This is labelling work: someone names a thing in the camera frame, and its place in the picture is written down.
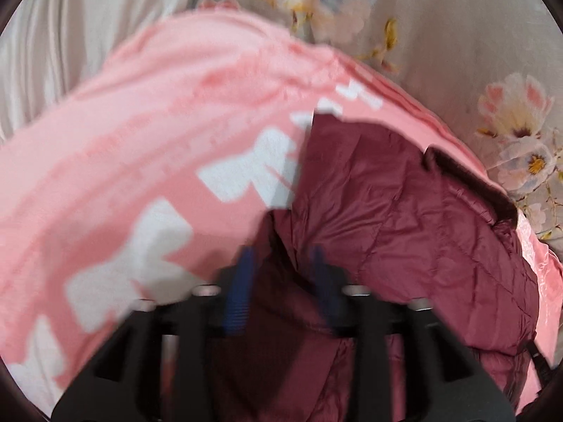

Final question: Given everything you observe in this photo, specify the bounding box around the maroon puffer jacket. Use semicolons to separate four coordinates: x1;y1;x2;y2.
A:
207;112;556;422

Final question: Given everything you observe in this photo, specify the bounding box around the grey floral bedsheet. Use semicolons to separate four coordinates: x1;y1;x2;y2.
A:
194;0;563;264

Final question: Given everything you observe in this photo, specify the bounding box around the beige satin cloth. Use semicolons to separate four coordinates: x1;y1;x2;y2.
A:
0;0;247;141

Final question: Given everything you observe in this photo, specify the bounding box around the pink blanket with white print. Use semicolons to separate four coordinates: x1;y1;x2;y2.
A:
0;0;563;422

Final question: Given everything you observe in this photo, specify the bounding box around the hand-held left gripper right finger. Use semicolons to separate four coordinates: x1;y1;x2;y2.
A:
308;246;515;422

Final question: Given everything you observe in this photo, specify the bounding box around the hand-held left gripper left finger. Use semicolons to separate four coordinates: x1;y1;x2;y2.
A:
52;246;258;422

